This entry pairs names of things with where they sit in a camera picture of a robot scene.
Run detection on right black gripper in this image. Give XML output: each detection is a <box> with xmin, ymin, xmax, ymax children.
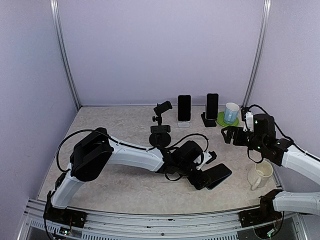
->
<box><xmin>221</xmin><ymin>125</ymin><xmax>266</xmax><ymax>153</ymax></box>

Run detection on blue phone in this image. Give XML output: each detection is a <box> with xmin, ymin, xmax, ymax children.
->
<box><xmin>203</xmin><ymin>163</ymin><xmax>232</xmax><ymax>190</ymax></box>

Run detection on black folding phone stand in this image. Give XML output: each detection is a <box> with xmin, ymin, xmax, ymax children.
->
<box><xmin>200</xmin><ymin>112</ymin><xmax>217</xmax><ymax>128</ymax></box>

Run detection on white folding phone stand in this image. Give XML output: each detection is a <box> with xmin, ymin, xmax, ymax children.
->
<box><xmin>177</xmin><ymin>121</ymin><xmax>190</xmax><ymax>128</ymax></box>

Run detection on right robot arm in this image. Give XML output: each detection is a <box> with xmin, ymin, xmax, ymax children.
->
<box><xmin>221</xmin><ymin>112</ymin><xmax>320</xmax><ymax>222</ymax></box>

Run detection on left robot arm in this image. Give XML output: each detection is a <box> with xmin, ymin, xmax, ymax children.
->
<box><xmin>47</xmin><ymin>127</ymin><xmax>217</xmax><ymax>223</ymax></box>

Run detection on green saucer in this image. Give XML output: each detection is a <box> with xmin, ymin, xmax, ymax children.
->
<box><xmin>216</xmin><ymin>111</ymin><xmax>240</xmax><ymax>127</ymax></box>

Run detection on light blue mug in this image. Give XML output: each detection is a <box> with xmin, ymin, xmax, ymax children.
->
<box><xmin>223</xmin><ymin>102</ymin><xmax>240</xmax><ymax>125</ymax></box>

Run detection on cream ceramic mug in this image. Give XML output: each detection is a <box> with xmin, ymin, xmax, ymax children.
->
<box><xmin>247</xmin><ymin>161</ymin><xmax>274</xmax><ymax>191</ymax></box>

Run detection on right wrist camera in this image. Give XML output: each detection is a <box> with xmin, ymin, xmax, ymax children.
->
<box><xmin>241</xmin><ymin>107</ymin><xmax>254</xmax><ymax>132</ymax></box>

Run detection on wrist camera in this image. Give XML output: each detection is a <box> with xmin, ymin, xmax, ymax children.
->
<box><xmin>241</xmin><ymin>107</ymin><xmax>254</xmax><ymax>132</ymax></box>
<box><xmin>193</xmin><ymin>151</ymin><xmax>217</xmax><ymax>170</ymax></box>

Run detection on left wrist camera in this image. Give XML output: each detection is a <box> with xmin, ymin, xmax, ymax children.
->
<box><xmin>193</xmin><ymin>151</ymin><xmax>217</xmax><ymax>170</ymax></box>

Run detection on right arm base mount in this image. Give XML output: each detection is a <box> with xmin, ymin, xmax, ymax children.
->
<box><xmin>238</xmin><ymin>189</ymin><xmax>283</xmax><ymax>228</ymax></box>

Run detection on right aluminium frame post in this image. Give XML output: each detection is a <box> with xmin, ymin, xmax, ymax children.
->
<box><xmin>241</xmin><ymin>0</ymin><xmax>272</xmax><ymax>107</ymax></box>

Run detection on aluminium frame post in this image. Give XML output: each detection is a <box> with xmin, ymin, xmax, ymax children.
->
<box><xmin>50</xmin><ymin>0</ymin><xmax>82</xmax><ymax>111</ymax></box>
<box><xmin>241</xmin><ymin>0</ymin><xmax>272</xmax><ymax>107</ymax></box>

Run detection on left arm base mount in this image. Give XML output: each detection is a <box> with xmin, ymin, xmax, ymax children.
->
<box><xmin>43</xmin><ymin>190</ymin><xmax>87</xmax><ymax>229</ymax></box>

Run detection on left aluminium frame post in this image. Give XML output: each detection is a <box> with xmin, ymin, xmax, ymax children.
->
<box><xmin>50</xmin><ymin>0</ymin><xmax>82</xmax><ymax>111</ymax></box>

